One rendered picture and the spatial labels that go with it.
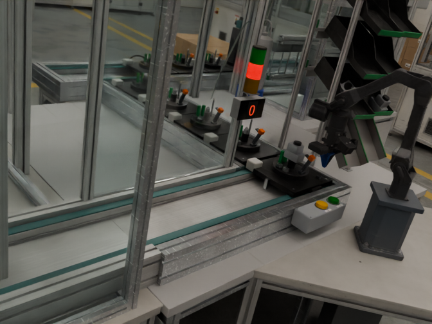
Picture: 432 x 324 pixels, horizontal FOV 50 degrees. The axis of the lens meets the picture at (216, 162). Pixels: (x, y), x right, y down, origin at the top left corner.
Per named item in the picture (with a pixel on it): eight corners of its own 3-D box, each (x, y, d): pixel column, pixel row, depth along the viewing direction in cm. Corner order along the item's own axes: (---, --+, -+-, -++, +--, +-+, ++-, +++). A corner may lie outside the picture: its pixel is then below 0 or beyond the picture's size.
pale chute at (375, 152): (378, 160, 200) (387, 156, 196) (358, 162, 193) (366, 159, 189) (359, 101, 206) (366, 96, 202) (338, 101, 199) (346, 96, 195)
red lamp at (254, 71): (263, 79, 156) (266, 65, 154) (253, 80, 153) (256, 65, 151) (252, 74, 159) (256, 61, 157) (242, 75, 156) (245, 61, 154)
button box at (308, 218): (341, 218, 164) (346, 204, 161) (306, 234, 150) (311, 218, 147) (325, 209, 168) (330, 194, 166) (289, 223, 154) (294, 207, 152)
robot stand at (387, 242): (403, 261, 154) (425, 210, 145) (359, 251, 154) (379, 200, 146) (393, 237, 167) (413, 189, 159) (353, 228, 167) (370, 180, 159)
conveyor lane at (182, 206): (324, 204, 181) (332, 182, 176) (146, 272, 125) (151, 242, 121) (271, 172, 198) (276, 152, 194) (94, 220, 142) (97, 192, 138)
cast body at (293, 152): (303, 161, 173) (308, 144, 170) (296, 163, 170) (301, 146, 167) (286, 152, 178) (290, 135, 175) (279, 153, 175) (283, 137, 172)
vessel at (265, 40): (267, 89, 264) (283, 22, 248) (251, 91, 254) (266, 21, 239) (250, 81, 272) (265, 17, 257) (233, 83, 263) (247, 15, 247)
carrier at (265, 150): (281, 157, 193) (289, 129, 187) (242, 166, 177) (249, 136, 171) (242, 134, 208) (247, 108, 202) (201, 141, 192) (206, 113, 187)
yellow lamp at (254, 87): (260, 93, 158) (263, 80, 156) (250, 94, 155) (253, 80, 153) (249, 89, 161) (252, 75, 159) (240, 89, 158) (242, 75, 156)
